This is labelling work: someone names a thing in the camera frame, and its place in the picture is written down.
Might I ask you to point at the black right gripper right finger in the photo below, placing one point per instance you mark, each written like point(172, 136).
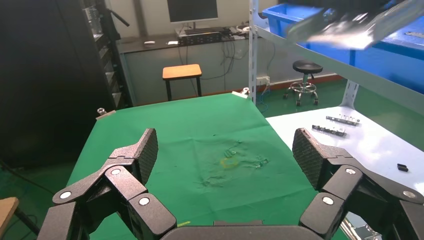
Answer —
point(338, 179)

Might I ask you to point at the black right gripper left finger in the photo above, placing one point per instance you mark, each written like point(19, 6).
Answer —
point(126, 179)

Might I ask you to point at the sheet metal bracket part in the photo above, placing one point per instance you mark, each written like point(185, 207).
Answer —
point(344, 36)

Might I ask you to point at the white lower shelf board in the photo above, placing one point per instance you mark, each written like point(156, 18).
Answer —
point(371, 149)

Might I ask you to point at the small metal comb strip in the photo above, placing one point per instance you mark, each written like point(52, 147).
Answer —
point(329, 130)
point(342, 120)

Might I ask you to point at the small black plastic piece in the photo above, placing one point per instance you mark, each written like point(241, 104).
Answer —
point(402, 168)

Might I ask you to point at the silver binder clip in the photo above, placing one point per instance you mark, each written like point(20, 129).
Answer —
point(106, 115)
point(243, 92)

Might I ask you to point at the green table cloth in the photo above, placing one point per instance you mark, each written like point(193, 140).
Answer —
point(198, 126)

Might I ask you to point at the black metal rack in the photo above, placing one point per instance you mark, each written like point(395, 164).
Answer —
point(109, 66)

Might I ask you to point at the black round swivel stool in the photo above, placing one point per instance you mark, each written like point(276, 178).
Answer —
point(307, 67)

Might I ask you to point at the wooden stool black legs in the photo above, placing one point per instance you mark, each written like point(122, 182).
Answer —
point(182, 71)

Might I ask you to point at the black cabinet panel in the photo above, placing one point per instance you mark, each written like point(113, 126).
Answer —
point(49, 82)

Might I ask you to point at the wooden seat stool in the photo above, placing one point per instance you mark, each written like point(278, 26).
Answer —
point(6, 208)

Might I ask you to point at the blue plastic bin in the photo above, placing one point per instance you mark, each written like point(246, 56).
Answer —
point(381, 63)

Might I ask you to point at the white computer mouse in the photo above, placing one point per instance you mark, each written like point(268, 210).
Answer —
point(149, 42)

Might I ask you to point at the white paper note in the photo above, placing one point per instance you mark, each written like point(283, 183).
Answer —
point(173, 42)

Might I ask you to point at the black computer monitor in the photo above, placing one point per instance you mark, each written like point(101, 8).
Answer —
point(192, 10)

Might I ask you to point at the slotted white shelf post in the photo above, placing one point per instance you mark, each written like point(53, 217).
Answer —
point(253, 49)
point(350, 94)

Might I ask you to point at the white wall socket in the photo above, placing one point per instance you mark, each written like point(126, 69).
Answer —
point(263, 81)

